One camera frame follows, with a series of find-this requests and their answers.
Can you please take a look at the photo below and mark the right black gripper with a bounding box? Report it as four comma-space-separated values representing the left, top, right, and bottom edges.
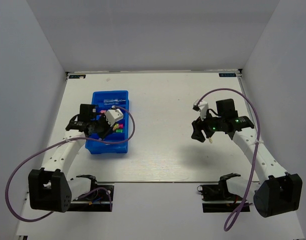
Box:
191, 108, 225, 143

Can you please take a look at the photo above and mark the clear glue pen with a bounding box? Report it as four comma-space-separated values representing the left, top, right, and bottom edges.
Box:
103, 99, 126, 105

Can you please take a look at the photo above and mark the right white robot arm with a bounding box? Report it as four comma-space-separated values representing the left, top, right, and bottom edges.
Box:
191, 98, 303, 218

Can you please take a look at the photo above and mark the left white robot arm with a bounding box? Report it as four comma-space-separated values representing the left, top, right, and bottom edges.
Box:
28, 104, 123, 213

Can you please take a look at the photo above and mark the blue compartment tray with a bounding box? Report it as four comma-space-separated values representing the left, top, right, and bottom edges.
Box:
85, 90, 129, 155

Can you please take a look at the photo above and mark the left corner label sticker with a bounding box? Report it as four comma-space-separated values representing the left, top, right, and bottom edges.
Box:
68, 74, 86, 79

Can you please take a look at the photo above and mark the corner label sticker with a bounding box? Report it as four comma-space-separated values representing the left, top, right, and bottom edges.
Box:
68, 74, 86, 79
218, 72, 237, 78

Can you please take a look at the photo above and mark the right corner label sticker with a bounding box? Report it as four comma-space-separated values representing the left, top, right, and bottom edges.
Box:
218, 72, 237, 78

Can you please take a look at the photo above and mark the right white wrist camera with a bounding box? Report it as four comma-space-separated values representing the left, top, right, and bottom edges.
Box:
192, 100, 209, 121

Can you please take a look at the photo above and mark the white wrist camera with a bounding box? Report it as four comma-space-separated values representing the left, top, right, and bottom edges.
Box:
192, 100, 209, 121
104, 108, 124, 127

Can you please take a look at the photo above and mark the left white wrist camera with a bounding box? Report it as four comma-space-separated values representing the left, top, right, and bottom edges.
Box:
104, 108, 124, 127

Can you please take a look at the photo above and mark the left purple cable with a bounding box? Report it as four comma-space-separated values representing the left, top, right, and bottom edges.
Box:
5, 106, 136, 223

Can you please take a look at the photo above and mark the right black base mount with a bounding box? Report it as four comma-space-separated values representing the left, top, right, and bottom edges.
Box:
196, 184, 242, 213

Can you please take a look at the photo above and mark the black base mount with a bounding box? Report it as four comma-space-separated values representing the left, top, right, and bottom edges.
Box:
196, 184, 242, 213
68, 184, 115, 212

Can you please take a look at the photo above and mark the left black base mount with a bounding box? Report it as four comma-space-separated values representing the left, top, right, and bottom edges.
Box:
68, 184, 115, 212

